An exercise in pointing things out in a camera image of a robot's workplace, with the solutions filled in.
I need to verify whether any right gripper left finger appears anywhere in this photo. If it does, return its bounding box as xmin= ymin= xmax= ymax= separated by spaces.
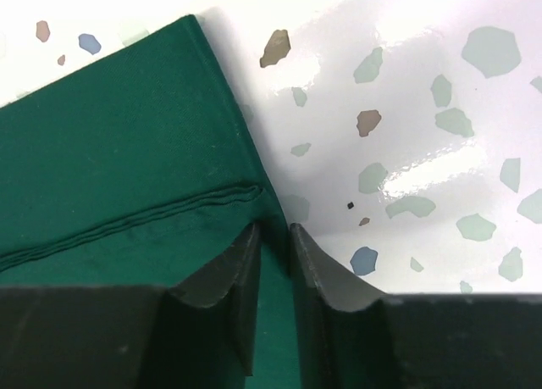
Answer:
xmin=1 ymin=224 xmax=261 ymax=388

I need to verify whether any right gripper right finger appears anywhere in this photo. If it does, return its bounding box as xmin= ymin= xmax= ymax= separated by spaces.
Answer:
xmin=290 ymin=224 xmax=541 ymax=389

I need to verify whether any green surgical cloth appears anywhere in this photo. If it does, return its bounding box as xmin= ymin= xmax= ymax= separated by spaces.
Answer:
xmin=1 ymin=15 xmax=300 ymax=388

